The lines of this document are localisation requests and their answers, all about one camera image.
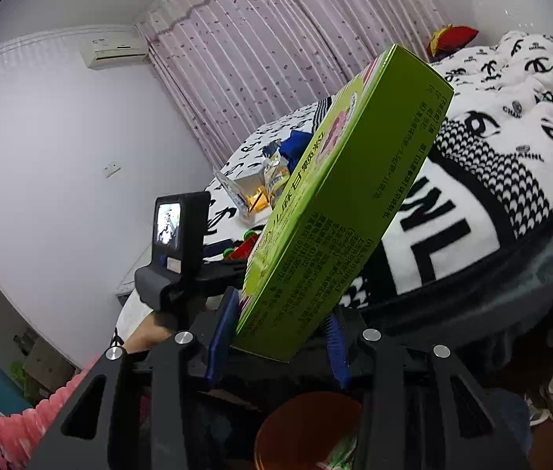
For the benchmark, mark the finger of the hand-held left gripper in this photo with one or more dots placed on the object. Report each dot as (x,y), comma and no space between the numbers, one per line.
(222,270)
(220,248)

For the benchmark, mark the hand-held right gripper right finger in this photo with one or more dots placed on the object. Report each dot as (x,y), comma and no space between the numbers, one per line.
(338,355)

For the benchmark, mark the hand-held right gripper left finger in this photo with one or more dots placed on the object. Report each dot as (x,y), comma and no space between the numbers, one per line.
(221,338)

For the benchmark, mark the orange trash bin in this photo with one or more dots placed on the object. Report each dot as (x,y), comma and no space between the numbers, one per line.
(305,421)

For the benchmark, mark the torn blue milk carton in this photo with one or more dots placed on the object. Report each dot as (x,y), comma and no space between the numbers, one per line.
(296,149)

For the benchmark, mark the green cardboard box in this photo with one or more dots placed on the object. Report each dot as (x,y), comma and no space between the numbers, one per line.
(354,181)

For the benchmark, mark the person's left forearm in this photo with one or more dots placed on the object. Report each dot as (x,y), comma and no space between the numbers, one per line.
(146,335)

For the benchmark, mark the red green packet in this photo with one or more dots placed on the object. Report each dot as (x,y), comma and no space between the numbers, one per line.
(242,249)

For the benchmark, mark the clear plastic wrapper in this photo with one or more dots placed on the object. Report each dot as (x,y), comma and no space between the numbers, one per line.
(239,188)

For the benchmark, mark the green white wrapper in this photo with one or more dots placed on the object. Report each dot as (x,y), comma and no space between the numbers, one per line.
(342,455)

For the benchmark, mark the grey cabinet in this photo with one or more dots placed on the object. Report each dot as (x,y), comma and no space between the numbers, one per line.
(46,362)

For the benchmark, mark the person's leg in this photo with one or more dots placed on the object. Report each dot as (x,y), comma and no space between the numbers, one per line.
(506,421)

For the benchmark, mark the pink dotted curtain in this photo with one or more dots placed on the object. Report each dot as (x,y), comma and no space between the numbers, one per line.
(256,58)

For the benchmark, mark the white air conditioner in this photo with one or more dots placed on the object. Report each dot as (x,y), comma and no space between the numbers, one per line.
(115,50)

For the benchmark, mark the black white printed blanket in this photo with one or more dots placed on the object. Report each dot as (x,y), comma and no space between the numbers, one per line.
(501,107)

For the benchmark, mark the red yellow pillow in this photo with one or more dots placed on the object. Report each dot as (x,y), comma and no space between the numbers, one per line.
(455,36)

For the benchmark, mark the white wall socket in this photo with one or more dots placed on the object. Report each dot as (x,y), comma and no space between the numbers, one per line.
(111,169)

